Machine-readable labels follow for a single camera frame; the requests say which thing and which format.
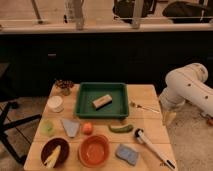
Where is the white paper cup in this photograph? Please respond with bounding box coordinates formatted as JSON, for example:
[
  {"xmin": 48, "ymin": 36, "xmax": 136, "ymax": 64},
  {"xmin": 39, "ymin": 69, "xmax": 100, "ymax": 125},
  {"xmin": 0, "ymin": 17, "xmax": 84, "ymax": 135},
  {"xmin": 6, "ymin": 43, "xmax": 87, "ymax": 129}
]
[{"xmin": 47, "ymin": 96, "xmax": 63, "ymax": 113}]

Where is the black office chair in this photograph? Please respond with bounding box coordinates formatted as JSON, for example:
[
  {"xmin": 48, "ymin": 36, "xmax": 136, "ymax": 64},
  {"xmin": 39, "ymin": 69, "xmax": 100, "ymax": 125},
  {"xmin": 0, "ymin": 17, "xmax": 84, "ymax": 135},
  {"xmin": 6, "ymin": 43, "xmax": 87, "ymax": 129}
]
[{"xmin": 0, "ymin": 62, "xmax": 41, "ymax": 165}]

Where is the white black dish brush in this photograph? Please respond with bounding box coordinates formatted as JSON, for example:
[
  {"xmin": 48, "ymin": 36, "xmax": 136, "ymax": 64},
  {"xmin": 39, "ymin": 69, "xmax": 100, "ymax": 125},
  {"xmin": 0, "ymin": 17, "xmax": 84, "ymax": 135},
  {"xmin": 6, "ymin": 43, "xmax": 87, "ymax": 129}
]
[{"xmin": 135, "ymin": 128, "xmax": 176, "ymax": 171}]

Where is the green cucumber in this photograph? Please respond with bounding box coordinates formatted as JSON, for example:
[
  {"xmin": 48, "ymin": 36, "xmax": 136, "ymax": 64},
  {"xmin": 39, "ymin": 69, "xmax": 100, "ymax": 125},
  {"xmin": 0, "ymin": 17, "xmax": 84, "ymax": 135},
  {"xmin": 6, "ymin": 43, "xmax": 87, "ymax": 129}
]
[{"xmin": 108, "ymin": 124, "xmax": 134, "ymax": 133}]

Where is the green plastic tray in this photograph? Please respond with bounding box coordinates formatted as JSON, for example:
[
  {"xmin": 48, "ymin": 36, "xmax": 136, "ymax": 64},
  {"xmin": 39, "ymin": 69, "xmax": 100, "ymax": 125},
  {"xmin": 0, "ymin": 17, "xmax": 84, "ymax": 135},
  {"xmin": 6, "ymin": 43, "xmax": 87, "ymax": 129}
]
[{"xmin": 75, "ymin": 82, "xmax": 129, "ymax": 119}]

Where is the dark brown bowl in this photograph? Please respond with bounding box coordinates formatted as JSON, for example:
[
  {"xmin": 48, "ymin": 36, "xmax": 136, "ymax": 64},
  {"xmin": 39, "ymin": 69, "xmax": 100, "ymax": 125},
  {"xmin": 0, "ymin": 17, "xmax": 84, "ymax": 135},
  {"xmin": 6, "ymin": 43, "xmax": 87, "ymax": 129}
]
[{"xmin": 41, "ymin": 138, "xmax": 69, "ymax": 169}]

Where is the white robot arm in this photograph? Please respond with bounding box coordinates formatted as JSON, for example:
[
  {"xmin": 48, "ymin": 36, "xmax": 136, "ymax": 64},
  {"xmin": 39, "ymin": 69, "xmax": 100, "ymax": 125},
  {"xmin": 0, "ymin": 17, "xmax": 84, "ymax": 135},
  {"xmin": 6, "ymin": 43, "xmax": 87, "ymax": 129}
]
[{"xmin": 159, "ymin": 63, "xmax": 213, "ymax": 125}]

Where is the grey triangular cloth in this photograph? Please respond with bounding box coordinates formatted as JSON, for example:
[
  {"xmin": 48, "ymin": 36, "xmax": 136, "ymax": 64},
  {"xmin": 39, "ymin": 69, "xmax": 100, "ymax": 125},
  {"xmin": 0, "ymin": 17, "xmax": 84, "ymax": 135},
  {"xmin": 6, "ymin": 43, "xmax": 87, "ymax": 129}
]
[{"xmin": 62, "ymin": 119, "xmax": 80, "ymax": 138}]

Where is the green round lid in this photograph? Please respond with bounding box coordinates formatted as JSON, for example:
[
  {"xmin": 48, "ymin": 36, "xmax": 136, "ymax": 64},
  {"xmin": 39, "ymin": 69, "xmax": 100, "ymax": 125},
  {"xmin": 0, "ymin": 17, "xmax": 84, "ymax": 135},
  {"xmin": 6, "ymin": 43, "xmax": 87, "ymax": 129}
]
[{"xmin": 40, "ymin": 120, "xmax": 54, "ymax": 137}]

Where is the metal fork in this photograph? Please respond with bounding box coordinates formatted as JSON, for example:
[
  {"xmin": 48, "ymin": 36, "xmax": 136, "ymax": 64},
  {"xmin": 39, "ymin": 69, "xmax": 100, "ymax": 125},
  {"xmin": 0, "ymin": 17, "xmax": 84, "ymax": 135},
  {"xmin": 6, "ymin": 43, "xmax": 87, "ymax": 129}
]
[{"xmin": 129, "ymin": 101, "xmax": 160, "ymax": 113}]

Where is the orange bowl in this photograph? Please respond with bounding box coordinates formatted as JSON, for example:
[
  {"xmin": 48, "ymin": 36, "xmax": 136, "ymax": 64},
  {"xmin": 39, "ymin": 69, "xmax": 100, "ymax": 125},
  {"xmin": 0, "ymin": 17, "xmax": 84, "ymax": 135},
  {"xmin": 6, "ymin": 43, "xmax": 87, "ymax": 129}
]
[{"xmin": 78, "ymin": 135, "xmax": 110, "ymax": 168}]

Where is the blue sponge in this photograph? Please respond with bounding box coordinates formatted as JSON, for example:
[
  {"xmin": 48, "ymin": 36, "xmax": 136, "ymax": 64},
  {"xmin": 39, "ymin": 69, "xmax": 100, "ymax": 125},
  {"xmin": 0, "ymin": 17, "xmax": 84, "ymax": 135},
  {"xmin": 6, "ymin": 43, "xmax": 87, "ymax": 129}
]
[{"xmin": 115, "ymin": 144, "xmax": 139, "ymax": 166}]

